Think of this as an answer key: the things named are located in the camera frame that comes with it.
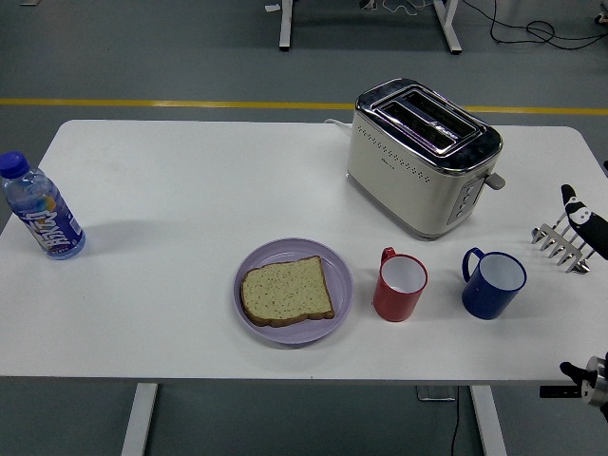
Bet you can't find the black table control panel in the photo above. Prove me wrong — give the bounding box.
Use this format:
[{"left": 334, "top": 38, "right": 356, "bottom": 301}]
[{"left": 540, "top": 385, "right": 584, "bottom": 399}]

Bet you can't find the cream and chrome toaster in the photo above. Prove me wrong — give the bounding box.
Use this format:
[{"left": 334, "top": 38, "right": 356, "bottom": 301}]
[{"left": 346, "top": 78, "right": 506, "bottom": 240}]

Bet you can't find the white floor cable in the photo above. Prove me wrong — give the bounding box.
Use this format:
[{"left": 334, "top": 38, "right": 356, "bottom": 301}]
[{"left": 379, "top": 0, "right": 431, "bottom": 15}]

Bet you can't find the black floor cable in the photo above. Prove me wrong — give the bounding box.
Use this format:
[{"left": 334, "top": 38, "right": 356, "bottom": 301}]
[{"left": 463, "top": 0, "right": 608, "bottom": 50}]

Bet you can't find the red enamel mug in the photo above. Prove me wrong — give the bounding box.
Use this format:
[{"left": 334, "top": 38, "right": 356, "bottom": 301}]
[{"left": 372, "top": 246, "right": 429, "bottom": 323}]

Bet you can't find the metal toast rack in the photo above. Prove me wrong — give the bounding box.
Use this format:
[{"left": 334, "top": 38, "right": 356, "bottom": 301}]
[{"left": 530, "top": 211, "right": 596, "bottom": 276}]

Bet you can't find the lilac plate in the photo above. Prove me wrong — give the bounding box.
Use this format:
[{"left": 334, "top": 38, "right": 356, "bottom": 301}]
[{"left": 233, "top": 237, "right": 355, "bottom": 346}]

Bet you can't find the blue enamel mug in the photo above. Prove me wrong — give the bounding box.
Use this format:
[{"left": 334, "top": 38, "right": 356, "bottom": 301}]
[{"left": 462, "top": 246, "right": 527, "bottom": 320}]

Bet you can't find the white background desk leg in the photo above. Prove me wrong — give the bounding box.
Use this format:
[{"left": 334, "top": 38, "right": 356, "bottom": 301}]
[
  {"left": 432, "top": 0, "right": 463, "bottom": 55},
  {"left": 278, "top": 0, "right": 295, "bottom": 52}
]

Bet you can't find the blue-capped drink bottle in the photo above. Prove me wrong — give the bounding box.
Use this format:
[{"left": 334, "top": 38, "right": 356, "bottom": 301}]
[{"left": 0, "top": 150, "right": 87, "bottom": 261}]

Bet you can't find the white table leg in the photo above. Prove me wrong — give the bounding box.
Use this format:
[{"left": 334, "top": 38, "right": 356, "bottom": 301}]
[
  {"left": 120, "top": 382, "right": 159, "bottom": 456},
  {"left": 469, "top": 385, "right": 507, "bottom": 456}
]

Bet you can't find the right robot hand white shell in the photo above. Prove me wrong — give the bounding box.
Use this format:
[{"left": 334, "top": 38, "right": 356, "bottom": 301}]
[{"left": 560, "top": 183, "right": 608, "bottom": 262}]

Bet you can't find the slice of bread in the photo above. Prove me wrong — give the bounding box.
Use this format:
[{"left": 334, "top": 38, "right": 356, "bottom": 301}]
[{"left": 239, "top": 256, "right": 336, "bottom": 328}]

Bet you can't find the black cable under table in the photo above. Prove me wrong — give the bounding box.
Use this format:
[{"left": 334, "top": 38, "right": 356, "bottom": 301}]
[{"left": 449, "top": 385, "right": 463, "bottom": 456}]

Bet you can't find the grey box under table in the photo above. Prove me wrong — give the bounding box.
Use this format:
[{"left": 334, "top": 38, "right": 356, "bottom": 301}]
[{"left": 416, "top": 385, "right": 457, "bottom": 403}]

